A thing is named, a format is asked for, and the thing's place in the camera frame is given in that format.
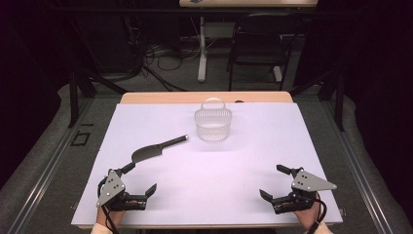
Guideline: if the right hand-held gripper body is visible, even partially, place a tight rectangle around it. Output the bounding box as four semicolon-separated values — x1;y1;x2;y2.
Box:
271;167;338;215

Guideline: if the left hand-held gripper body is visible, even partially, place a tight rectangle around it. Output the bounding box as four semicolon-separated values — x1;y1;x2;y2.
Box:
95;168;148;213

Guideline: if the white plastic basket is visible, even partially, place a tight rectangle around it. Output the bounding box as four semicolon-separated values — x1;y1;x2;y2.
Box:
194;97;234;142

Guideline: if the person's left hand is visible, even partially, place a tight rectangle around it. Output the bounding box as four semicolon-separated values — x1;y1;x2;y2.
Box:
95;200;127;228

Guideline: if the person's right hand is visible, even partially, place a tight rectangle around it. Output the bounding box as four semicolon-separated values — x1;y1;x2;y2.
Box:
284;194;321;232

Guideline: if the white table cover sheet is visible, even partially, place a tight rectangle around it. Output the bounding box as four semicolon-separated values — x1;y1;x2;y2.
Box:
70;102;344;228

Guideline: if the dark curtain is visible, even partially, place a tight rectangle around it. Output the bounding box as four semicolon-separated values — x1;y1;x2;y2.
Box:
343;0;413;226
0;0;63;190

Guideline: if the white-legged desk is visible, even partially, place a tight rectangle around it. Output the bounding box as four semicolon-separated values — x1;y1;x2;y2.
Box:
178;0;319;84

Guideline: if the black folding chair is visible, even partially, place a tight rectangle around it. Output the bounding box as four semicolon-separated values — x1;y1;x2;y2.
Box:
226;13;306;93

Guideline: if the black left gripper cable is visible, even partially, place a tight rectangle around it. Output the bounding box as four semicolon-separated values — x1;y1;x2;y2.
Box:
96;176;121;234

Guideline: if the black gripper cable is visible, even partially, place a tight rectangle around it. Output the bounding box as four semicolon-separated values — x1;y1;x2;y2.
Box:
306;194;328;234
96;176;121;234

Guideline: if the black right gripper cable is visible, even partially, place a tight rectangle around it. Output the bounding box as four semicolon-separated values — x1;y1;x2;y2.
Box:
306;194;328;234

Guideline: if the grey metal floor rail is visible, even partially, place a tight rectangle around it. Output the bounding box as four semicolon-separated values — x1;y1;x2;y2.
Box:
319;97;394;234
5;97;95;234

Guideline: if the black metal frame stand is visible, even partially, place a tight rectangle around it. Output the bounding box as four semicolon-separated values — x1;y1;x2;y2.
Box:
288;69;346;133
66;69;130;130

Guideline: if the bundle of floor cables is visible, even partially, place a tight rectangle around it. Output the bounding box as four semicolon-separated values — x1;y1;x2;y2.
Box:
141;40;197;73

